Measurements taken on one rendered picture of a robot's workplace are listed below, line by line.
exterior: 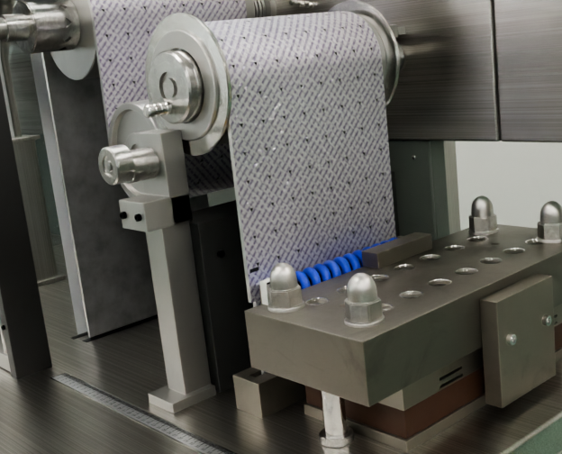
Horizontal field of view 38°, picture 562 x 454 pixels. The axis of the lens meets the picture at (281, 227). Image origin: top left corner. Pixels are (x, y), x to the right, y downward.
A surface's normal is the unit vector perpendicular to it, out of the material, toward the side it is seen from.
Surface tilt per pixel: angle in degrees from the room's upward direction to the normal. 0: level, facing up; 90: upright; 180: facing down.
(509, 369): 90
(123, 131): 90
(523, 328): 90
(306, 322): 0
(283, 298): 90
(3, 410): 0
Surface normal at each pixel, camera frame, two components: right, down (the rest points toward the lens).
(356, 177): 0.66, 0.09
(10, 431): -0.11, -0.97
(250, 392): -0.74, 0.22
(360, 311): -0.31, 0.24
